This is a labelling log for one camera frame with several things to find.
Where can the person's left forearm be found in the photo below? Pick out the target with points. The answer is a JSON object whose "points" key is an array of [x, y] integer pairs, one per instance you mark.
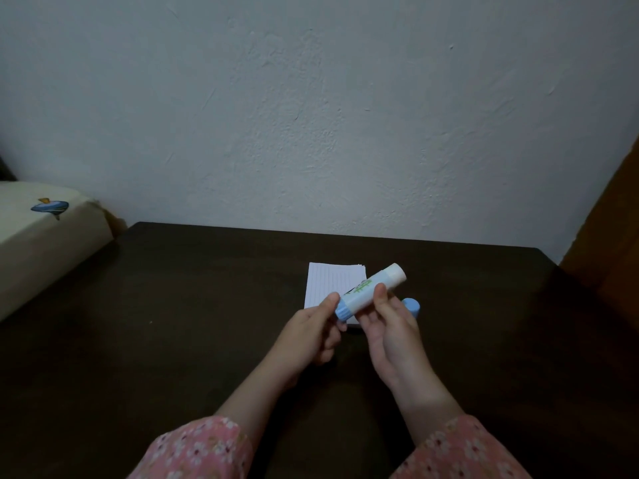
{"points": [[229, 419]]}

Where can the white panda print glue stick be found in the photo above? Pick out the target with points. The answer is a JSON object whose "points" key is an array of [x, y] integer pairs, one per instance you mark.
{"points": [[379, 286]]}

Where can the person's right forearm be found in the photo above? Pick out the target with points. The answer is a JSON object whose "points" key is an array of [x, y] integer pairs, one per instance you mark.
{"points": [[434, 424]]}

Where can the person's left hand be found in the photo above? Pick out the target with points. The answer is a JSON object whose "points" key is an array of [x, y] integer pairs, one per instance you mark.
{"points": [[304, 339]]}

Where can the dark brown curtain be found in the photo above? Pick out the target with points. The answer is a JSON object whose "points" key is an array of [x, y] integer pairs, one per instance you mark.
{"points": [[5, 172]]}

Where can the beige mattress with whale print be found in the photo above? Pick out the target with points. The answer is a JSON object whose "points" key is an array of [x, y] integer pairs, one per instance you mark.
{"points": [[40, 249]]}

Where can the person's right hand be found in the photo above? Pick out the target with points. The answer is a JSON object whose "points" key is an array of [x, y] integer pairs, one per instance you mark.
{"points": [[399, 344]]}

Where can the brown wooden furniture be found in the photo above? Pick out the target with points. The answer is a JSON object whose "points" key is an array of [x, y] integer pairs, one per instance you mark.
{"points": [[606, 234]]}

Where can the blue glue stick cap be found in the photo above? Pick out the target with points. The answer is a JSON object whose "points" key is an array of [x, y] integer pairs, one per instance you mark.
{"points": [[413, 306]]}

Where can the single lined paper sheet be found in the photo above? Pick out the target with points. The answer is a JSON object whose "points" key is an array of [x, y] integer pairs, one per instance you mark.
{"points": [[324, 284]]}

